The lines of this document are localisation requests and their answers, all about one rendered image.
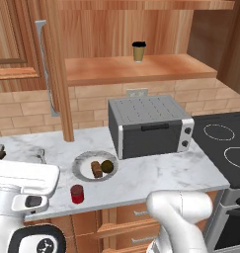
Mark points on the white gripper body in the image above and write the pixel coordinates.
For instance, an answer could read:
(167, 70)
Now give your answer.
(22, 176)

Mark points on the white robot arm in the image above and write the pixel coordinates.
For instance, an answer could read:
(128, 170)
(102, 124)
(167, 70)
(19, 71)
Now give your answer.
(177, 214)

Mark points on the grey white plate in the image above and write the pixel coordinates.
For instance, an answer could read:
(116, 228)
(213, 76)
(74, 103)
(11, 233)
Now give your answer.
(83, 166)

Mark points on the red jam jar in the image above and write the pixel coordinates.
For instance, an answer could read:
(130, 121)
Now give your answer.
(77, 194)

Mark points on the brown bread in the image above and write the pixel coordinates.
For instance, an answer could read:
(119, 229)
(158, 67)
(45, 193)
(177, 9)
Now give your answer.
(96, 169)

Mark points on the dark green avocado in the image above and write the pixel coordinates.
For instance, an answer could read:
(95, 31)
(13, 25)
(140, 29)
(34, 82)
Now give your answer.
(107, 166)

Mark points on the wooden base cabinet door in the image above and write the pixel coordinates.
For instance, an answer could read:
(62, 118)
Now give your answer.
(82, 230)

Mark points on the panelled wooden cabinet door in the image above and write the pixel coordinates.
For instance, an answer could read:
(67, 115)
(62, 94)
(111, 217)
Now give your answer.
(13, 39)

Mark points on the wooden drawer front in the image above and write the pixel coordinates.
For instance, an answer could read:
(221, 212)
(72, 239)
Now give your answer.
(131, 214)
(134, 238)

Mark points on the grey toaster oven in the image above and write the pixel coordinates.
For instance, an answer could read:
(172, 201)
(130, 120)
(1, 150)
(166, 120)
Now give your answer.
(147, 131)

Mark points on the paper coffee cup black lid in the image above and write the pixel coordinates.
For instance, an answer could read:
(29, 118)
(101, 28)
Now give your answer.
(138, 52)

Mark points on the dark toaster oven knob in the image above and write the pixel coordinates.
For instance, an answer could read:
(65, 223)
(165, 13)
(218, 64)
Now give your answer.
(185, 143)
(188, 130)

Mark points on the black hob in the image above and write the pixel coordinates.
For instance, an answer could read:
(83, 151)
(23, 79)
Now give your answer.
(223, 145)

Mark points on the steel oven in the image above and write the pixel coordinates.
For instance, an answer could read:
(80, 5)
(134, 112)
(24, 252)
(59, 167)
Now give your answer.
(228, 224)

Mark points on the wooden wall cabinet door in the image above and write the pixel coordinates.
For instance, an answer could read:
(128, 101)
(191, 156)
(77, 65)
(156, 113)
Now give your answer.
(60, 66)

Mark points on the white wall socket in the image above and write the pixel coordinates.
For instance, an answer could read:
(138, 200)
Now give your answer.
(137, 92)

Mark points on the wooden wall cabinet with shelf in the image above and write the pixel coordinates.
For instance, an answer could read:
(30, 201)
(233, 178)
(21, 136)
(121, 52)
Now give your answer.
(131, 70)

